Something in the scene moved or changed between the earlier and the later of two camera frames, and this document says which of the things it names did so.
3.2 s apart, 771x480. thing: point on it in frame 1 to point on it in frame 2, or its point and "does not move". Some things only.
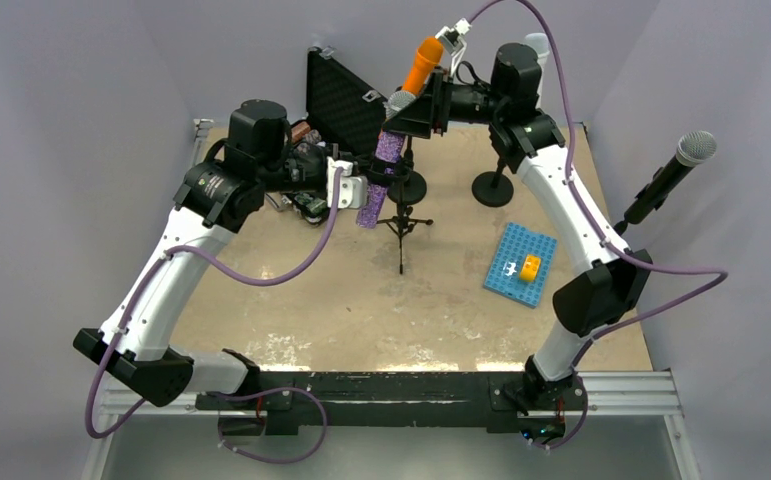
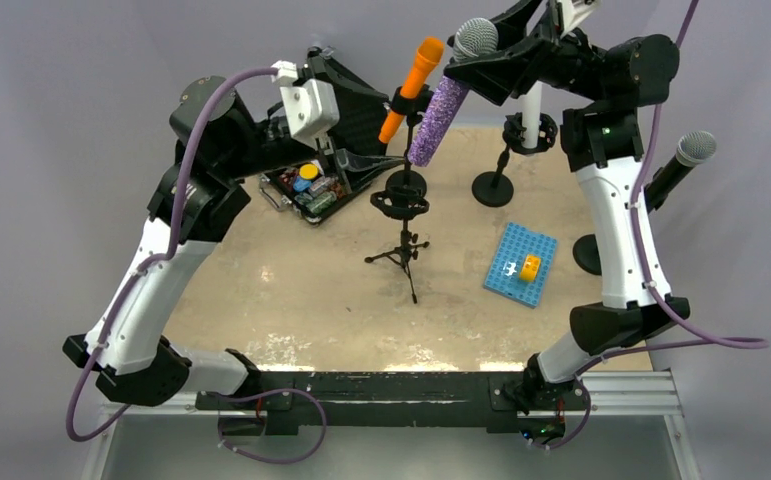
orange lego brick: (530, 268) does not move
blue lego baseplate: (504, 273) does not move
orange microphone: (427, 56) does not move
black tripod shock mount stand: (405, 188) to (402, 205)
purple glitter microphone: (389, 147) to (472, 38)
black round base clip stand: (411, 188) does not move
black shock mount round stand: (493, 189) does not move
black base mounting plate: (372, 399) does not move
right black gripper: (428, 111) to (501, 74)
